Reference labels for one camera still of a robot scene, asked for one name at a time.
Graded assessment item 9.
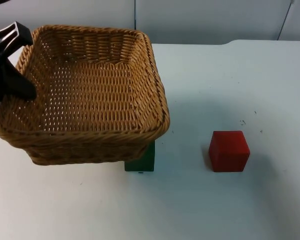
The pale brown wicker basket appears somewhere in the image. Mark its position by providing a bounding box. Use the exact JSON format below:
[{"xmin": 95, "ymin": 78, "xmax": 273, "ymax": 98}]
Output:
[{"xmin": 0, "ymin": 24, "xmax": 171, "ymax": 166}]

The red cube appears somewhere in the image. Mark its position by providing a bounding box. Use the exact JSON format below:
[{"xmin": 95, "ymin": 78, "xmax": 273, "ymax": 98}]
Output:
[{"xmin": 207, "ymin": 130, "xmax": 251, "ymax": 174}]

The green cube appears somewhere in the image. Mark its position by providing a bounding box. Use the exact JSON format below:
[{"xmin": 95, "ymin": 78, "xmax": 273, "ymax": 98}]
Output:
[{"xmin": 124, "ymin": 140, "xmax": 156, "ymax": 174}]

